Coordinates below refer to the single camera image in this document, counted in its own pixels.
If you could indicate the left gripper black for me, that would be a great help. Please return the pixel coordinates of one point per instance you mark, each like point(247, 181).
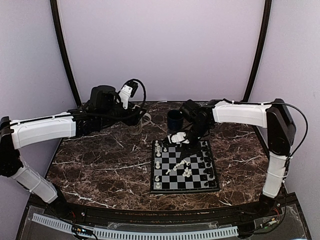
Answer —
point(133, 117)

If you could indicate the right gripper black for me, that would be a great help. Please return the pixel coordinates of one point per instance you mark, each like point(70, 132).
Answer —
point(195, 148)

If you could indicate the white king chess piece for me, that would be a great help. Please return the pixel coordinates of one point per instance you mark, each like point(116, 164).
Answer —
point(178, 165)

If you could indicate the black silver chess board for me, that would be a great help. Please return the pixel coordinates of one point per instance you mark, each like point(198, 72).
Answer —
point(197, 175)

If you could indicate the white rook front corner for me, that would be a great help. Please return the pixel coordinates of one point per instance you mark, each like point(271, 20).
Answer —
point(158, 185)

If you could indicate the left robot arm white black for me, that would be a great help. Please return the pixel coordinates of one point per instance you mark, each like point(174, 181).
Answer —
point(105, 107)

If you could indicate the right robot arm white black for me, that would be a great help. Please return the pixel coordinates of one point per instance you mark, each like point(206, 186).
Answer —
point(273, 116)

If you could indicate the dark blue mug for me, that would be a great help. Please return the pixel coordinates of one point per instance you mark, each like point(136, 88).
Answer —
point(175, 120)

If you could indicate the cream floral mug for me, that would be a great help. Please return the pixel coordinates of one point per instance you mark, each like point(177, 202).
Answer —
point(137, 129)

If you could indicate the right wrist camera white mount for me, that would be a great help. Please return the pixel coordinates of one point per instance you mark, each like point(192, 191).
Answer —
point(178, 138)

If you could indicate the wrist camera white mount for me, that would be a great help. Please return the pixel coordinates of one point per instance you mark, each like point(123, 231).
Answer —
point(127, 91)
point(178, 138)

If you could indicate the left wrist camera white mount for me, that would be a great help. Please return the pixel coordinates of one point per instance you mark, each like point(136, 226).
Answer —
point(127, 91)

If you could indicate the black front rail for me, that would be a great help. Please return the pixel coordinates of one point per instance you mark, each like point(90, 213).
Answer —
point(143, 207)

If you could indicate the white perforated cable duct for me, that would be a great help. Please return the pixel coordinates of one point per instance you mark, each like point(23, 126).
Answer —
point(136, 232)

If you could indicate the left black frame post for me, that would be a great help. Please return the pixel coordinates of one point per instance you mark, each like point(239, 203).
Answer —
point(63, 51)

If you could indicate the black frame post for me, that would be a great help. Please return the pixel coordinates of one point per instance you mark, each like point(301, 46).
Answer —
point(63, 51)
point(259, 50)

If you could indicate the right black frame post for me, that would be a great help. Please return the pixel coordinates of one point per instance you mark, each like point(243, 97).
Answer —
point(259, 50)

